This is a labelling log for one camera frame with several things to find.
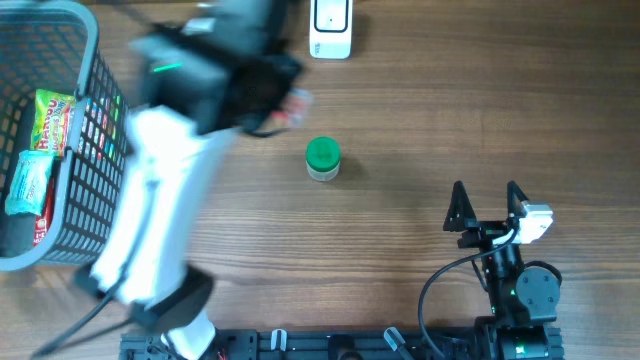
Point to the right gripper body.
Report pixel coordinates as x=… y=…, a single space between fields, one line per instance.
x=483 y=233

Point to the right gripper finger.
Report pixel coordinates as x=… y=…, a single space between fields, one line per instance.
x=516 y=199
x=460 y=215

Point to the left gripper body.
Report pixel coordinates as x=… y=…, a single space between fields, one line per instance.
x=279 y=74

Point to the small red carton box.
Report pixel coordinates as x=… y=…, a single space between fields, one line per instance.
x=294 y=109

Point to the green lid jar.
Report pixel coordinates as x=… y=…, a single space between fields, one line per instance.
x=323 y=156

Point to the Haribo gummy worms bag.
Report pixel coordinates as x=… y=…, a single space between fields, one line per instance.
x=54 y=113

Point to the mint green snack packet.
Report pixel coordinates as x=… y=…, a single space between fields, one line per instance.
x=29 y=185

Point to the red Nescafe stick packet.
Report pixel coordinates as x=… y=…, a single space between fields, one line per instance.
x=43 y=221

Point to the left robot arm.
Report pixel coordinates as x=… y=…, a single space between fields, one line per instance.
x=202 y=84

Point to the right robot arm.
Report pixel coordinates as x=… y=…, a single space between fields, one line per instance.
x=523 y=295

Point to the white barcode scanner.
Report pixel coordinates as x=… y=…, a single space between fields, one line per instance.
x=330 y=29

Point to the grey plastic shopping basket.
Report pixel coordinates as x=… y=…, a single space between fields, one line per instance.
x=53 y=45

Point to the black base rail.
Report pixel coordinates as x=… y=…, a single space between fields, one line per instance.
x=392 y=343

